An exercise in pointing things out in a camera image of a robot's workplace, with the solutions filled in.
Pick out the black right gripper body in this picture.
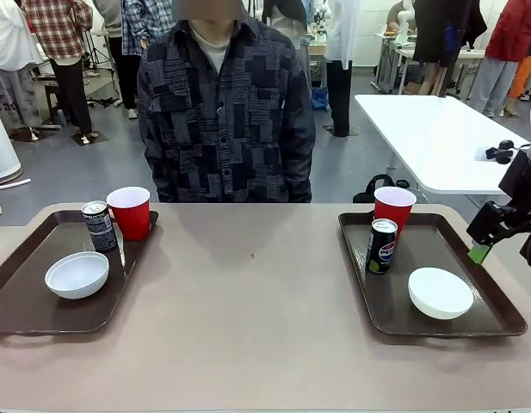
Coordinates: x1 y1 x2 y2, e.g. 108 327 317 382
497 148 531 236

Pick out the white round bowl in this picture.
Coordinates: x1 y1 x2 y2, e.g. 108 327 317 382
407 267 475 320

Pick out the black Pepsi can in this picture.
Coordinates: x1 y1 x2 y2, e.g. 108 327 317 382
365 218 398 275

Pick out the red plastic cup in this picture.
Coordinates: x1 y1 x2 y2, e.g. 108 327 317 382
106 186 151 241
373 186 417 237

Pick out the black soda can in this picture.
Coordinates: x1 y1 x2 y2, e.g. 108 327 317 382
81 200 119 254

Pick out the bluish white bowl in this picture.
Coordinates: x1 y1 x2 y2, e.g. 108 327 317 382
44 251 110 300

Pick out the person's left forearm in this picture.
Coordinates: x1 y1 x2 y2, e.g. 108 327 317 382
288 137 317 204

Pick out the person's right forearm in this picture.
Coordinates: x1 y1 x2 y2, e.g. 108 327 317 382
142 137 170 203

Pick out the white folding table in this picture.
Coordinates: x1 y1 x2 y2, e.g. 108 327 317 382
354 93 531 236

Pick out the person in orange trousers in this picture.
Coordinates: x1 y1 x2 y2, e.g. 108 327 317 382
508 54 531 102

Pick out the black backpack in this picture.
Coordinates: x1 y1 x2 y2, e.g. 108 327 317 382
353 174 421 204

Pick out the brown plastic tray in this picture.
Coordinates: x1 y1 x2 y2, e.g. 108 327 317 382
337 210 528 348
0 209 159 345

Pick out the person in red jacket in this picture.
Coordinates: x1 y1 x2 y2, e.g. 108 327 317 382
467 0 531 118

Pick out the person in black coat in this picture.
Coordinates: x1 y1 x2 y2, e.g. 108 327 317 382
412 0 489 98

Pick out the person in white coat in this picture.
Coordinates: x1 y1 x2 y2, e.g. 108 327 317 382
324 0 361 139

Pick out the person in patchwork shirt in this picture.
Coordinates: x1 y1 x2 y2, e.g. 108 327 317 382
136 0 317 204

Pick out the person in blue plaid shirt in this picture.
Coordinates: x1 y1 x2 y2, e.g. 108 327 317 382
120 0 178 57

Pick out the person in grey top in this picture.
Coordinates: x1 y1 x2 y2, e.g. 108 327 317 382
94 0 141 120

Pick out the dark wooden stool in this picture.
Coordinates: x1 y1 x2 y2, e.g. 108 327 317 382
44 83 67 126

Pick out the person in red plaid shirt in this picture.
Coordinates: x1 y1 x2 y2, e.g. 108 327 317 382
22 0 96 145

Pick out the white air purifier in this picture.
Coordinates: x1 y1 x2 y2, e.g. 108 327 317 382
0 89 24 185

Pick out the person in white shirt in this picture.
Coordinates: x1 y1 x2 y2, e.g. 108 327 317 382
0 0 43 141

